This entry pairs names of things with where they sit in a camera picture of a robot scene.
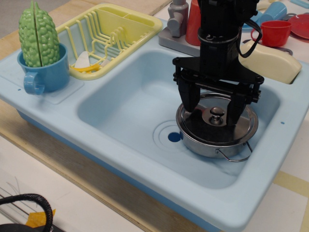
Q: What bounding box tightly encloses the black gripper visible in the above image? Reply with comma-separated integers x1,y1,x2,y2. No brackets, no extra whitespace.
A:
172,29,264,125

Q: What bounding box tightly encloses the steel pot lid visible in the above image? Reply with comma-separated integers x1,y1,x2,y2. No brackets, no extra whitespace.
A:
180,93,255,146

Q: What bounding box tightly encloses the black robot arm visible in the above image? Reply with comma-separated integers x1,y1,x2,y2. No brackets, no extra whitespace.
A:
172,0,264,126

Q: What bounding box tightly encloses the cream detergent bottle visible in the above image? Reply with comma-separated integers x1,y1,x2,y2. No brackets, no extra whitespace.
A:
239,44,302,84

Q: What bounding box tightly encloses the grey toy faucet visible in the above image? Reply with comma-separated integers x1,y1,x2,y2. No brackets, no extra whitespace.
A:
159,0,200,57

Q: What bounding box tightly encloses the red plastic tumbler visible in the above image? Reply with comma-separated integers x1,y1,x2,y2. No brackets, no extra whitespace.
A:
185,0,201,46

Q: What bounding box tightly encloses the light blue toy sink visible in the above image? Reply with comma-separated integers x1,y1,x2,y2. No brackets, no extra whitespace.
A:
0,37,309,232

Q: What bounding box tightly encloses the red plastic cup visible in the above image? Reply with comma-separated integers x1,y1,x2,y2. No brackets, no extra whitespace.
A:
259,20,292,47

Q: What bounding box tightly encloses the blue plastic tumbler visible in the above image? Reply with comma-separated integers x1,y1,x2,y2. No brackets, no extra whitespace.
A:
259,1,287,23

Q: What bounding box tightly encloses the red plastic plate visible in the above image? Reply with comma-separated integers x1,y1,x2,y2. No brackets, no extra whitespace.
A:
288,14,309,39

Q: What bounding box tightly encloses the yellow plastic utensil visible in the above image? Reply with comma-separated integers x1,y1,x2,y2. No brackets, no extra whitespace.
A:
71,64,101,73

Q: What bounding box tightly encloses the yellow dish rack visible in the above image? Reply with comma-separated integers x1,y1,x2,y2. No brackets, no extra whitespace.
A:
56,3,163,80

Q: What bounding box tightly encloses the white plastic utensil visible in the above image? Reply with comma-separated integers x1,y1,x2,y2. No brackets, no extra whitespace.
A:
74,51,90,69

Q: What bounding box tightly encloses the blue plastic mug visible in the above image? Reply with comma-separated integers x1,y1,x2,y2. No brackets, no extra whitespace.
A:
17,44,70,95

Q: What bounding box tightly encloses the green bitter melon toy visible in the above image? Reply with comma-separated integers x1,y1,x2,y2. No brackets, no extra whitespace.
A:
18,1,60,68

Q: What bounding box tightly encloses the yellow tape piece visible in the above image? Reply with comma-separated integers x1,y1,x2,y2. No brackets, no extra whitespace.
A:
25,212,46,228

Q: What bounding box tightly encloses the steel pot with handles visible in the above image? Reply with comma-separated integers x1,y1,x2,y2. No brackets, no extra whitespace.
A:
176,93,258,162

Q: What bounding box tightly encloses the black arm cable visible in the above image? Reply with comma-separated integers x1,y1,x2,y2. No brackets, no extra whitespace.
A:
238,19,263,58

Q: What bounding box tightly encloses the black braided cable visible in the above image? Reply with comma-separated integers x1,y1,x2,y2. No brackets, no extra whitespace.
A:
0,193,54,232

